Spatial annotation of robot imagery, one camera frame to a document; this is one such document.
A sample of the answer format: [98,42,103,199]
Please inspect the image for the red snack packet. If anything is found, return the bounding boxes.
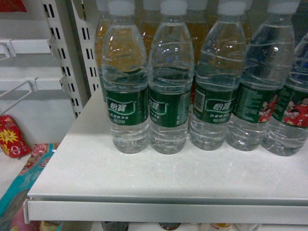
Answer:
[0,115,31,158]

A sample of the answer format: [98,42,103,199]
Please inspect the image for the barcode third-shelf water bottle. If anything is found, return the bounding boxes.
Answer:
[190,0,246,151]

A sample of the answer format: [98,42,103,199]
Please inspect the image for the back-left amber tea bottle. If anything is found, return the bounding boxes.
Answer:
[94,0,111,102]

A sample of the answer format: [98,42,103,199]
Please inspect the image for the white wire hook rack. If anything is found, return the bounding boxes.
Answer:
[0,38,65,115]

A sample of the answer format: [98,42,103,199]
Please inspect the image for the teal sweet potato noodle bag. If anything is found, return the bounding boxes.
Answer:
[0,143,61,231]

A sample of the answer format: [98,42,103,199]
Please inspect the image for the white slotted shelf upright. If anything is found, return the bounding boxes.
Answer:
[42,0,98,116]

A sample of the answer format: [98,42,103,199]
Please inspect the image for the back amber tea bottle middle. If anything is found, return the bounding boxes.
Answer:
[135,0,162,57]

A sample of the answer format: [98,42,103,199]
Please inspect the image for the athlete third-shelf water bottle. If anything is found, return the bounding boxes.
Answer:
[226,0,300,151]

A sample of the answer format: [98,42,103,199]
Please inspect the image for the leftmost third-shelf water bottle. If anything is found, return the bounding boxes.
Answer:
[101,0,149,154]

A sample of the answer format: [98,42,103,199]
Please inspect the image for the rightmost athlete water bottle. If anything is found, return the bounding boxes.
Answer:
[261,35,308,156]

